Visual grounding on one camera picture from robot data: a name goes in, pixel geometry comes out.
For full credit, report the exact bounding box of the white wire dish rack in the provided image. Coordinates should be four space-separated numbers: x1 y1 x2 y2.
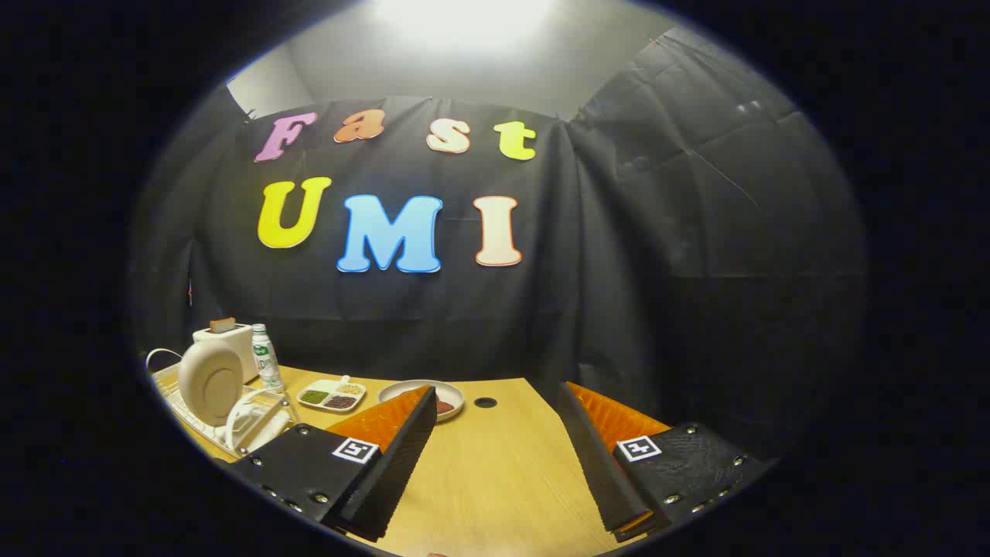
145 348 299 459

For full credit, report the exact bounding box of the white bottle green label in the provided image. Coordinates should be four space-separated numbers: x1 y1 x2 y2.
251 323 285 394

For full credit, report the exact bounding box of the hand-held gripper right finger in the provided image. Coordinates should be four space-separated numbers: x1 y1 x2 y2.
557 381 768 542

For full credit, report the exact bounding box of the beige round plate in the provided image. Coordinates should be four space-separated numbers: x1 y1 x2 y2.
178 340 245 428

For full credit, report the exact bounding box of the white toaster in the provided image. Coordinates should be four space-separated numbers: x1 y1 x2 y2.
193 323 260 385

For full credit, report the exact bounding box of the grey round plate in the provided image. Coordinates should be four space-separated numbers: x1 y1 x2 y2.
377 379 465 422

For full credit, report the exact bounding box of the black backdrop cloth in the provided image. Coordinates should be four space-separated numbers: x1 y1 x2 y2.
128 23 867 465

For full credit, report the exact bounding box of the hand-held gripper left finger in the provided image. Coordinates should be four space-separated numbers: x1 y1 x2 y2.
230 384 439 542

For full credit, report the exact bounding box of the white divided dish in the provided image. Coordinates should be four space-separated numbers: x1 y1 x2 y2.
297 376 367 413

